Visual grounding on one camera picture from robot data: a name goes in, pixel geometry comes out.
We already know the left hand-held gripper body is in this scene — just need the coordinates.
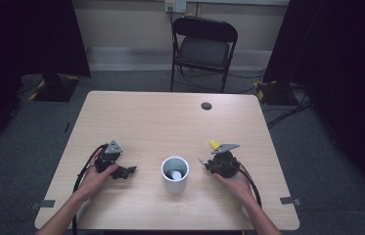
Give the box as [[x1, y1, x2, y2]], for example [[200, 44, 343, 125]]
[[94, 139, 124, 174]]

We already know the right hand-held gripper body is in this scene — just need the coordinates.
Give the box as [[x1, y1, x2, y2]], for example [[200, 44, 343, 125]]
[[206, 143, 241, 179]]

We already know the white green glue stick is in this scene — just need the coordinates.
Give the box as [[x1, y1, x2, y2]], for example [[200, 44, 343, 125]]
[[166, 168, 183, 182]]

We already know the white cup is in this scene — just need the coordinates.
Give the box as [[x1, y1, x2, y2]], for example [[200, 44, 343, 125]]
[[160, 156, 191, 195]]

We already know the person's right hand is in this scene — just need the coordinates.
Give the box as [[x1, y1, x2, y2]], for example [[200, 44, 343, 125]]
[[211, 169, 256, 206]]

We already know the person's left hand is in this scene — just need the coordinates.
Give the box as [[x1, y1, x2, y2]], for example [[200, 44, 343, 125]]
[[76, 161, 119, 202]]

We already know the grey tape strip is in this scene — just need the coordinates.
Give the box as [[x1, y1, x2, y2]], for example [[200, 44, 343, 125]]
[[29, 199, 57, 211], [280, 196, 302, 207]]

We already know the black stand base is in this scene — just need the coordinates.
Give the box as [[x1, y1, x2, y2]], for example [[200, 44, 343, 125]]
[[27, 72, 81, 103], [253, 79, 299, 107]]

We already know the black folding chair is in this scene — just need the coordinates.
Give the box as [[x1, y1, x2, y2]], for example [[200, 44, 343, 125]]
[[170, 15, 239, 94]]

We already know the dark curtain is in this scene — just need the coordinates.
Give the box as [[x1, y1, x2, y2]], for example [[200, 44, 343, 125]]
[[262, 0, 365, 212], [0, 0, 92, 165]]

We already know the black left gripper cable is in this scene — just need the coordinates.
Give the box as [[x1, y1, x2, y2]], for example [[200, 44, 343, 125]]
[[71, 143, 110, 235]]

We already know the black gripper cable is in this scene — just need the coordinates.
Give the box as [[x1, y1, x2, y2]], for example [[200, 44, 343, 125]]
[[236, 162, 263, 209], [71, 143, 110, 235]]

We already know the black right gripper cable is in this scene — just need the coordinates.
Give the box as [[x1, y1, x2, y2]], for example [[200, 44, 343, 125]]
[[236, 162, 263, 209]]

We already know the black cable under chair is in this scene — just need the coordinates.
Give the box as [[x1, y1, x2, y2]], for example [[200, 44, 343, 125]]
[[173, 65, 266, 95]]

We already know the black floor cable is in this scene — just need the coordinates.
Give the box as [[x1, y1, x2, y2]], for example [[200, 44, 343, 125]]
[[266, 91, 313, 130]]

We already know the white wall outlet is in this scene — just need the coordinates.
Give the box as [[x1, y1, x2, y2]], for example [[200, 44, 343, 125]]
[[164, 0, 188, 15]]

